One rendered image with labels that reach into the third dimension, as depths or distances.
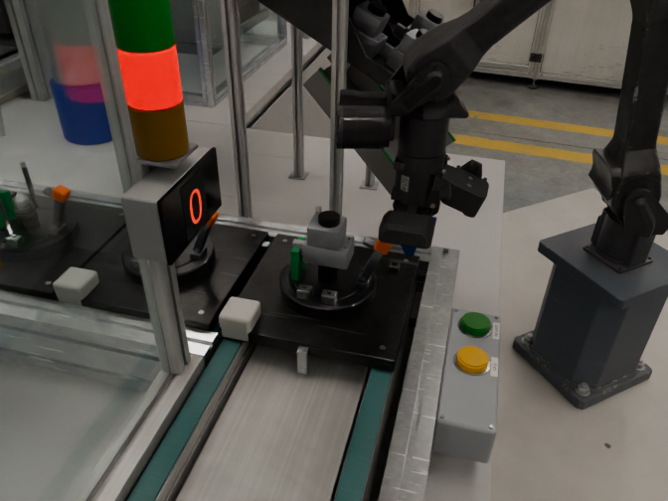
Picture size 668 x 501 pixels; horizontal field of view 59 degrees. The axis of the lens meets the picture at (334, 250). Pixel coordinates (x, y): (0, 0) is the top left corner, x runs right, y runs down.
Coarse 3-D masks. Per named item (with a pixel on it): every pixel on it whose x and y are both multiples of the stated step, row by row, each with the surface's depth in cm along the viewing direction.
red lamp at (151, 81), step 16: (128, 64) 50; (144, 64) 50; (160, 64) 50; (176, 64) 52; (128, 80) 51; (144, 80) 50; (160, 80) 51; (176, 80) 52; (128, 96) 52; (144, 96) 51; (160, 96) 52; (176, 96) 53
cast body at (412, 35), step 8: (408, 32) 90; (416, 32) 91; (424, 32) 90; (408, 40) 90; (384, 48) 94; (392, 48) 93; (400, 48) 91; (384, 56) 94; (392, 56) 92; (400, 56) 91; (392, 64) 93; (400, 64) 92
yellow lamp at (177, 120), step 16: (144, 112) 52; (160, 112) 52; (176, 112) 53; (144, 128) 53; (160, 128) 53; (176, 128) 54; (144, 144) 54; (160, 144) 54; (176, 144) 55; (160, 160) 55
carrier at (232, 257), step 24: (216, 240) 96; (240, 240) 96; (264, 240) 97; (192, 264) 87; (216, 264) 90; (240, 264) 91; (192, 288) 86; (216, 288) 86; (192, 312) 81; (216, 312) 81
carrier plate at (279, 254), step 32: (288, 256) 93; (384, 256) 93; (416, 256) 93; (256, 288) 86; (384, 288) 86; (288, 320) 80; (320, 320) 80; (352, 320) 81; (384, 320) 81; (320, 352) 77; (352, 352) 76; (384, 352) 76
